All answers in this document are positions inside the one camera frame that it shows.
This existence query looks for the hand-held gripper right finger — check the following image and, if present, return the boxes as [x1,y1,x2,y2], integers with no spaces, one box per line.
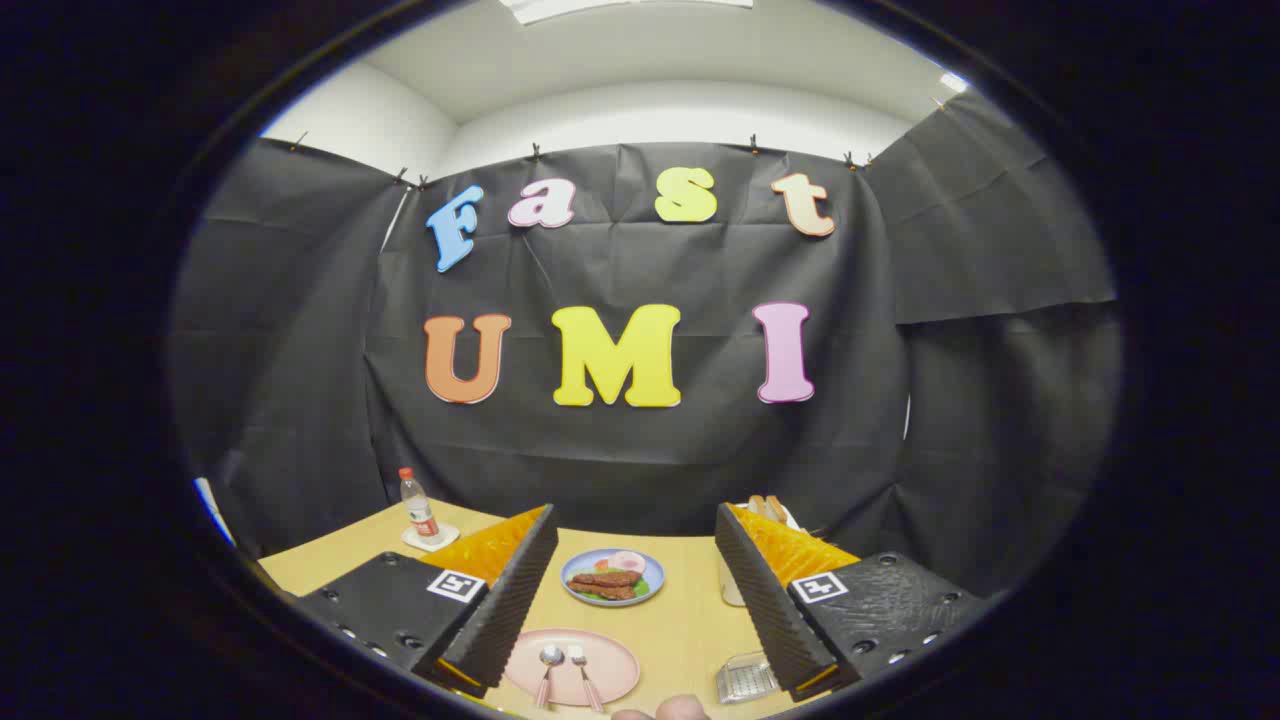
[714,503,986,703]

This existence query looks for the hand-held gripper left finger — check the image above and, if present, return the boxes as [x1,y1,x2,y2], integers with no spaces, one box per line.
[295,503,559,699]

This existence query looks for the spoon with red checked handle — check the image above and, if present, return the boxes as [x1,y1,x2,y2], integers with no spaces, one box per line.
[535,645,566,709]

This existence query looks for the fork with red checked handle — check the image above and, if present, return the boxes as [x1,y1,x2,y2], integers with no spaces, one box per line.
[568,645,604,713]

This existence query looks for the white toaster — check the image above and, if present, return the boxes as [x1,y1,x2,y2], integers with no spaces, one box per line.
[718,505,803,608]

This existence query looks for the perforated metal basket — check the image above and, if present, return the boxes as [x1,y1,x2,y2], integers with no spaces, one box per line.
[715,652,781,705]

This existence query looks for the blue plate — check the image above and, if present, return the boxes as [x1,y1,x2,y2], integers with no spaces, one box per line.
[560,548,666,608]

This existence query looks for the pink plate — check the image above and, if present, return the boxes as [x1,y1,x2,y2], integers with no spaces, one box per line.
[503,628,641,707]

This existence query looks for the green lettuce leaves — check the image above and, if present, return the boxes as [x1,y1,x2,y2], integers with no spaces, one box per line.
[568,578,652,602]

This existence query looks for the clear bottle with red label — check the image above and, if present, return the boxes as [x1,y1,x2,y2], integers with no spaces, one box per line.
[398,467,441,543]

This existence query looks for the black backdrop cloth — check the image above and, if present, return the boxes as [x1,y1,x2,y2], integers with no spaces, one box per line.
[170,90,1121,601]

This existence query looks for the computer monitor with blue screen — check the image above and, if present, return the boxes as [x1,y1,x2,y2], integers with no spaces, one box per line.
[195,478,236,546]

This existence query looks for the ceiling light panel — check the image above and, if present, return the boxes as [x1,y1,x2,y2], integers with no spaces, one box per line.
[498,0,756,26]

